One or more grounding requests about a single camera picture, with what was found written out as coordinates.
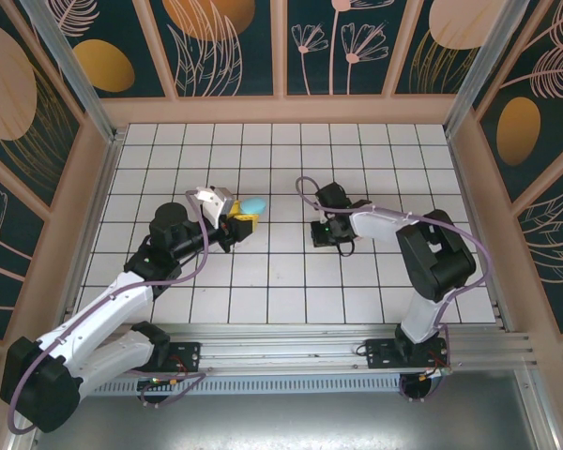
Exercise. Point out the blue earbud charging case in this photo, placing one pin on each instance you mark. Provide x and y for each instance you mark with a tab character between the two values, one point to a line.
254	205

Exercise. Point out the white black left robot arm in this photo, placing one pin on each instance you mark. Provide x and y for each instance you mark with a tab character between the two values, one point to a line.
98	319

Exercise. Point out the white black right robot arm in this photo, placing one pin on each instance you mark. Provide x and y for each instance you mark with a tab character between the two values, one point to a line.
441	262

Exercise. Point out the grey metal sheet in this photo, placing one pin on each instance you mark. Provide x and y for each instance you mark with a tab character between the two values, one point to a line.
286	422

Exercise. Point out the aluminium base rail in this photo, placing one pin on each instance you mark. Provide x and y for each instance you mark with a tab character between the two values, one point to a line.
281	349

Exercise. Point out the aluminium corner post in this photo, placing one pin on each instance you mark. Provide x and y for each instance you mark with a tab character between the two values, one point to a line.
490	65
71	65

